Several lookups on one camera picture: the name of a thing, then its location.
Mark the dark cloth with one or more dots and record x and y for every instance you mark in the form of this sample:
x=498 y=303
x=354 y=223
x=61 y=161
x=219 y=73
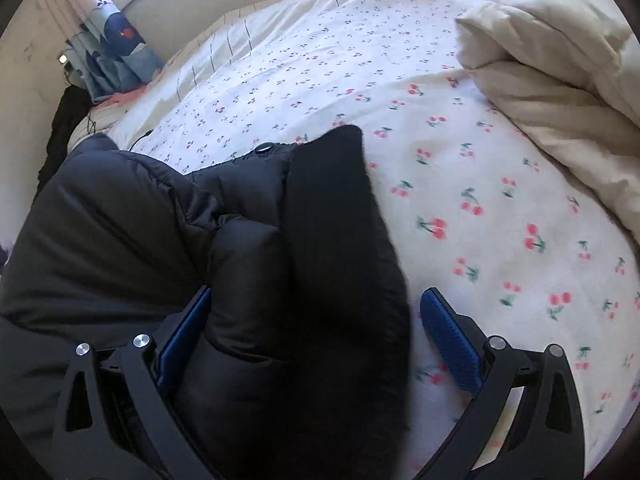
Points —
x=67 y=125

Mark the blue printed curtain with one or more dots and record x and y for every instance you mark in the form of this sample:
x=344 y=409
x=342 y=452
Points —
x=117 y=45

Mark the cream quilt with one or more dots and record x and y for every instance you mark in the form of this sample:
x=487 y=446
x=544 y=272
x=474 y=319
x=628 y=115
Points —
x=560 y=60

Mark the cherry print bed sheet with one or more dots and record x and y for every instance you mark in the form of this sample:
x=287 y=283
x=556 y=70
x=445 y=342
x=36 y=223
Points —
x=350 y=70

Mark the black puffer jacket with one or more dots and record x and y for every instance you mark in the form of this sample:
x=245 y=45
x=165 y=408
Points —
x=200 y=260

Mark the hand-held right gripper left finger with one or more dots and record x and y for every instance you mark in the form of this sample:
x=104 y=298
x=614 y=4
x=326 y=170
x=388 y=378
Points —
x=182 y=340

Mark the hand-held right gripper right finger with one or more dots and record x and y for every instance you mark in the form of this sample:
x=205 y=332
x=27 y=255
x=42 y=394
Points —
x=447 y=335

